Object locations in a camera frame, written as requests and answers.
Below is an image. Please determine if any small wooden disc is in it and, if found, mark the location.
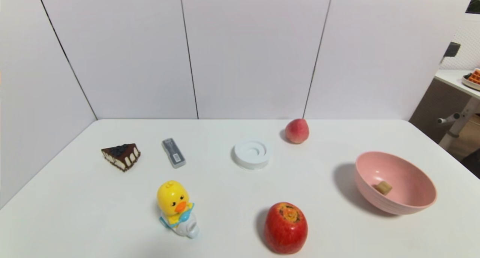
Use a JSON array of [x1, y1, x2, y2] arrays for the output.
[[374, 181, 393, 196]]

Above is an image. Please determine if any pink bowl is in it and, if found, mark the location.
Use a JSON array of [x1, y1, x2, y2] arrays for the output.
[[354, 151, 437, 215]]

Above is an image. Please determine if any white round lid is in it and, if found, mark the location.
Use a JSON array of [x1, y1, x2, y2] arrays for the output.
[[233, 139, 270, 171]]

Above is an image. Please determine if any pink peach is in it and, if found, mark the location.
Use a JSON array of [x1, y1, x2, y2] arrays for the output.
[[285, 118, 310, 144]]

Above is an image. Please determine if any grey rectangular case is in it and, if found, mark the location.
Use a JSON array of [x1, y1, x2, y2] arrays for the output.
[[162, 138, 187, 169]]

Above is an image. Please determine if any yellow duck toy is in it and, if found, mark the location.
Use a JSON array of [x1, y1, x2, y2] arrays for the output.
[[157, 180, 201, 239]]

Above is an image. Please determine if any red apple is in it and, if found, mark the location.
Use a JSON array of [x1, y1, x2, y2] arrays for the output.
[[264, 202, 308, 255]]

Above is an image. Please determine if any chocolate blueberry cake slice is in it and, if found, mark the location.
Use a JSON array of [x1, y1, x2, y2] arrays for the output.
[[101, 143, 141, 172]]

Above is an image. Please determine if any brown partition panel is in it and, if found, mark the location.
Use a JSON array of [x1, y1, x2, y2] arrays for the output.
[[409, 78, 470, 144]]

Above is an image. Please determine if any white side desk top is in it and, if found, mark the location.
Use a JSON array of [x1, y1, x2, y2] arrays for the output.
[[434, 70, 480, 99]]

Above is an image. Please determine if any white desk leg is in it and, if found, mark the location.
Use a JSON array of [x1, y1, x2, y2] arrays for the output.
[[439, 97, 480, 150]]

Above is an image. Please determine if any black box on pole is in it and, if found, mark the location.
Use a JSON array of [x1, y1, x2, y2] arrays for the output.
[[444, 42, 461, 58]]

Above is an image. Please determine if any white plate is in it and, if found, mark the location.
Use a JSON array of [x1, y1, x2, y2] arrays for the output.
[[462, 73, 480, 91]]

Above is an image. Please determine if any desk crank handle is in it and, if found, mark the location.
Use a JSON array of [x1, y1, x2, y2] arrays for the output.
[[437, 113, 461, 124]]

